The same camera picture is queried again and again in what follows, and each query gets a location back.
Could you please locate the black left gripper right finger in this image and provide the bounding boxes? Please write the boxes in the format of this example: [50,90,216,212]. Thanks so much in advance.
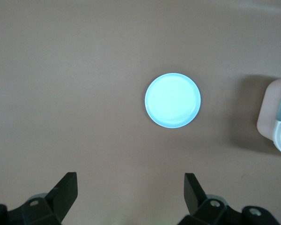
[179,172,280,225]

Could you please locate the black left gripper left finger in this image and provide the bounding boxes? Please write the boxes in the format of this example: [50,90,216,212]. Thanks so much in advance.
[0,172,79,225]

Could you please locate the white lidded box grey latches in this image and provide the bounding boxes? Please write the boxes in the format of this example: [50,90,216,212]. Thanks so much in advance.
[256,77,281,157]

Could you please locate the light blue round plate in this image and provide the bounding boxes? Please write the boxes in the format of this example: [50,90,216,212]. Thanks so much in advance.
[144,73,202,129]

